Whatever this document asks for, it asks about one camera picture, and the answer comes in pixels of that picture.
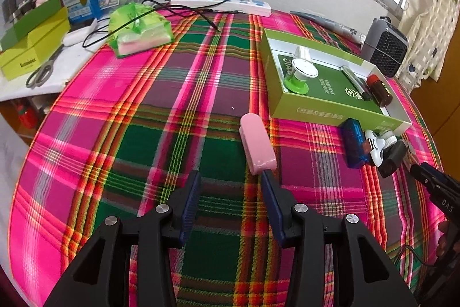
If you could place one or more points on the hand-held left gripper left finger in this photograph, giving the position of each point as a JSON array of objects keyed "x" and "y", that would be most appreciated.
[{"x": 190, "y": 210}]

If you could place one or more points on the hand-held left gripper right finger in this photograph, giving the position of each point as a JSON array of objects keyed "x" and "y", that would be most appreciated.
[{"x": 275, "y": 210}]

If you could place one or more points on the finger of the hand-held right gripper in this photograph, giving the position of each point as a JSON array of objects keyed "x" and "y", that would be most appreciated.
[{"x": 431, "y": 175}]

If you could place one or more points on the black rectangular device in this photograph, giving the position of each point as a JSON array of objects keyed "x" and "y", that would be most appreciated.
[{"x": 393, "y": 159}]

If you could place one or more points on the white panda mini fan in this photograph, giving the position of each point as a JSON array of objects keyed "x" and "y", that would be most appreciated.
[{"x": 377, "y": 150}]

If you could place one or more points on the pink oblong case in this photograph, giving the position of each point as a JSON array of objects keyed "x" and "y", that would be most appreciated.
[{"x": 257, "y": 145}]

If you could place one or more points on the blue transparent box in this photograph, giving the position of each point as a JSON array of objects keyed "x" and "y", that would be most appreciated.
[{"x": 354, "y": 143}]

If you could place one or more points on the brown bottle red cap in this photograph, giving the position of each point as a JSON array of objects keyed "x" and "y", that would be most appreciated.
[{"x": 380, "y": 90}]

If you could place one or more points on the green cardboard box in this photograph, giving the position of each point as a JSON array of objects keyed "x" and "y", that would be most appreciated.
[{"x": 323, "y": 112}]

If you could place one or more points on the white round green-base stand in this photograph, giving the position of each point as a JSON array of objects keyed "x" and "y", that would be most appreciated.
[{"x": 302, "y": 71}]

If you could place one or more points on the white USB charger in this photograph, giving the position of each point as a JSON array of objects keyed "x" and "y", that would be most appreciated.
[{"x": 303, "y": 53}]

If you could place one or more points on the person's right hand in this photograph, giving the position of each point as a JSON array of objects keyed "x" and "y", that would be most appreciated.
[{"x": 442, "y": 238}]

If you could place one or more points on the wooden wardrobe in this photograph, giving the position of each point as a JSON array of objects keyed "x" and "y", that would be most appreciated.
[{"x": 445, "y": 105}]

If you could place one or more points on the pink green plaid tablecloth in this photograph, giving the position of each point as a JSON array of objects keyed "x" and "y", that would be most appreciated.
[{"x": 125, "y": 148}]

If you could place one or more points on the grey desktop heater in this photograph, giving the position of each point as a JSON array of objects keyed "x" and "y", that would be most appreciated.
[{"x": 386, "y": 48}]

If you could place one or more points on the patterned cream curtain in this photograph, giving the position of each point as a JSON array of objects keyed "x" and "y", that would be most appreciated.
[{"x": 427, "y": 23}]

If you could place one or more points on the grey floral folded umbrella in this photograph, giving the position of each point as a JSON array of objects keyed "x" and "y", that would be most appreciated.
[{"x": 334, "y": 27}]

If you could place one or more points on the green tissue pack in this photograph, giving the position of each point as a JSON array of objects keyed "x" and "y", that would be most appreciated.
[{"x": 143, "y": 30}]

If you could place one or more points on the grey scissors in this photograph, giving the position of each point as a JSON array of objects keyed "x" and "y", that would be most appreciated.
[{"x": 41, "y": 73}]

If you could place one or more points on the white oblong gadget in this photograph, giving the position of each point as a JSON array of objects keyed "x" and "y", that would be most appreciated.
[{"x": 77, "y": 35}]

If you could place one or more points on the white power strip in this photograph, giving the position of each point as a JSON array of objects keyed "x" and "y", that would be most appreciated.
[{"x": 230, "y": 5}]

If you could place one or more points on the yellow-green box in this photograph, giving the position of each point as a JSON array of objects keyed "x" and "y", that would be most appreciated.
[{"x": 32, "y": 51}]

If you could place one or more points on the dark green box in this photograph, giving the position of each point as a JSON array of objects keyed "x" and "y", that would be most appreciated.
[{"x": 32, "y": 21}]

